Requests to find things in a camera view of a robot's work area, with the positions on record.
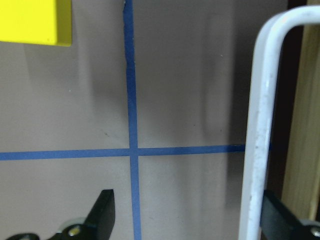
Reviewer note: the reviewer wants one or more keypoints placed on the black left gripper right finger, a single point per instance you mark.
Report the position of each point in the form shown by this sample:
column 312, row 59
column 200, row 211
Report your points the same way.
column 277, row 222

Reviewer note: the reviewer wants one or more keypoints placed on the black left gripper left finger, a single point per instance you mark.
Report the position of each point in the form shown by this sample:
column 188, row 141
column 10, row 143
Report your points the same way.
column 98, row 225

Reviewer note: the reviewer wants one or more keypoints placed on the yellow block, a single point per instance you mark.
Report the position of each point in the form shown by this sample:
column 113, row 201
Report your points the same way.
column 40, row 22

